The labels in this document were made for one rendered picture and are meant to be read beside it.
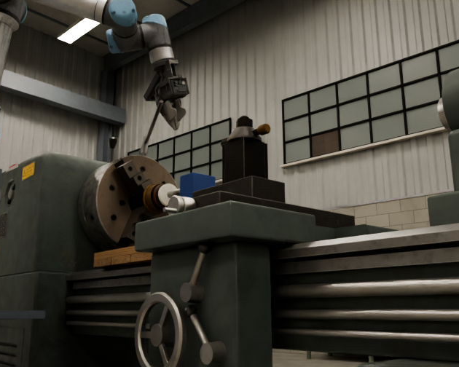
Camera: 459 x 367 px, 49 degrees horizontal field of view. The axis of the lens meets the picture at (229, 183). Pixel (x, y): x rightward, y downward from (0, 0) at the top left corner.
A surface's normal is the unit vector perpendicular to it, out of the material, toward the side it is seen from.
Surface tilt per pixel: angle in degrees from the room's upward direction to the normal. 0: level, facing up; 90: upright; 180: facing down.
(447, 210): 90
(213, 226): 90
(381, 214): 90
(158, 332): 90
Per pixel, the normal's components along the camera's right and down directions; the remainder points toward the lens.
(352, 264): -0.76, -0.15
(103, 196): 0.65, -0.18
